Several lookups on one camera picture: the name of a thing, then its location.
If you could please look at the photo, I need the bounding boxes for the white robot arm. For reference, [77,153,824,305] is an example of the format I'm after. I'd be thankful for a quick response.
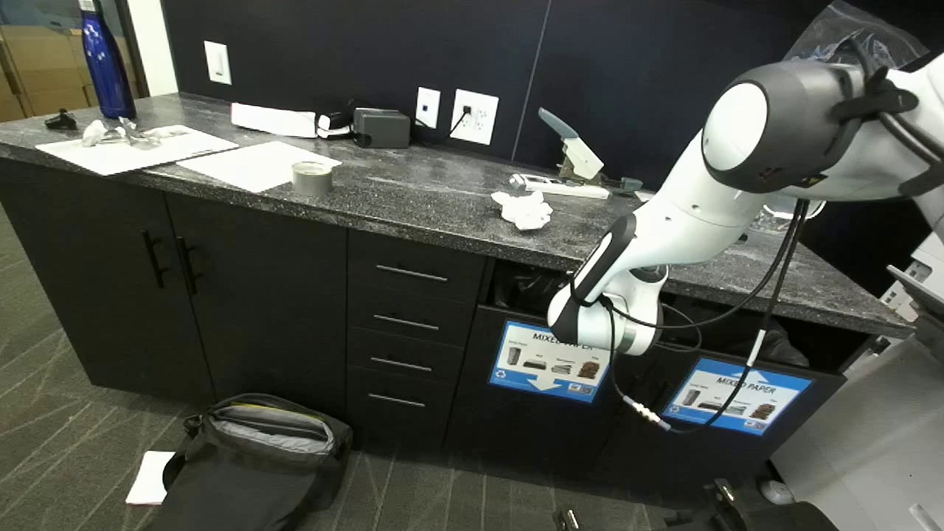
[547,54,944,354]

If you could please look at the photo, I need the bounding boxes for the black recycle bin bag left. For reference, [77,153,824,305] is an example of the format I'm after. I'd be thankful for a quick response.
[491,264,563,317]

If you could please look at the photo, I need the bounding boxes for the black recycle bin bag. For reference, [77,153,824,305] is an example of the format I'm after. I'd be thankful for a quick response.
[681,302,808,366]
[491,264,563,317]

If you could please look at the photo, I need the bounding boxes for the black recycle bin bag right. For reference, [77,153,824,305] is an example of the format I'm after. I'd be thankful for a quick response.
[681,302,808,366]

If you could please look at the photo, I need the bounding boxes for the left mixed paper sign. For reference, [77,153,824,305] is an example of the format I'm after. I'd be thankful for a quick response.
[491,320,611,405]

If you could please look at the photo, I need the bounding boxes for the mixed paper sign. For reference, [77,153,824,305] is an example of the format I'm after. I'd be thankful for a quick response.
[491,320,611,405]
[664,360,813,438]

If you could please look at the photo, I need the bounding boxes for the grey white stapler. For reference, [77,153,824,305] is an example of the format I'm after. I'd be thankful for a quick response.
[537,107,606,181]

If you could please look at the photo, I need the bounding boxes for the black power adapter box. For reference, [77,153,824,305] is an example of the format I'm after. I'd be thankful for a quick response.
[355,107,411,149]

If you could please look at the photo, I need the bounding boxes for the black cabinet with drawers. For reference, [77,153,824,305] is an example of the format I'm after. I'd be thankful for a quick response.
[0,159,907,498]

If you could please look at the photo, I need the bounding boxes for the roll of grey tape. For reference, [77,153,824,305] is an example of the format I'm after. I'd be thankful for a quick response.
[292,159,335,190]

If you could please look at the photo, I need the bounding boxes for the white paper sheet right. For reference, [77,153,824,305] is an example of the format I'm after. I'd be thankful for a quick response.
[187,141,336,191]

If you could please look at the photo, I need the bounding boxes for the white paper sheet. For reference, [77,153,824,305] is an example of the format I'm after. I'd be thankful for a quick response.
[187,141,336,191]
[43,121,234,178]

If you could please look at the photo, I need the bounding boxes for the white folded paper stack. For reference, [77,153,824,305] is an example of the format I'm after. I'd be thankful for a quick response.
[231,103,320,140]

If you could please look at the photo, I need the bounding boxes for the right mixed paper sign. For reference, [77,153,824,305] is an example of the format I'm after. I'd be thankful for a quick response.
[664,360,813,438]

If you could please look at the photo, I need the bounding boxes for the black grey backpack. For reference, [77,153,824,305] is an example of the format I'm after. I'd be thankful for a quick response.
[149,392,355,531]

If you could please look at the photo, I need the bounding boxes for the white paper sheet left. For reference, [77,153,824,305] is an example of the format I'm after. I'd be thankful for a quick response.
[43,121,234,178]

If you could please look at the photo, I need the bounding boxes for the white paper on floor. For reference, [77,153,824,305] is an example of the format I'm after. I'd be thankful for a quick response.
[128,451,172,509]

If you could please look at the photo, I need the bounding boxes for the blue water bottle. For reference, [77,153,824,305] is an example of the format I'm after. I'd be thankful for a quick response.
[77,0,136,121]

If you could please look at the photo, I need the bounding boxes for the white double wall outlet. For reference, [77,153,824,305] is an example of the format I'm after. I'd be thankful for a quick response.
[453,90,500,144]

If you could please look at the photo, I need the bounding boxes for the white small wall plate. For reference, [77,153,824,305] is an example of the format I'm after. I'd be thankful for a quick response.
[413,87,441,127]

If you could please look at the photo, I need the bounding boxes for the white light switch plate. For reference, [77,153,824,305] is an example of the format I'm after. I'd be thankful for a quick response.
[205,41,231,87]

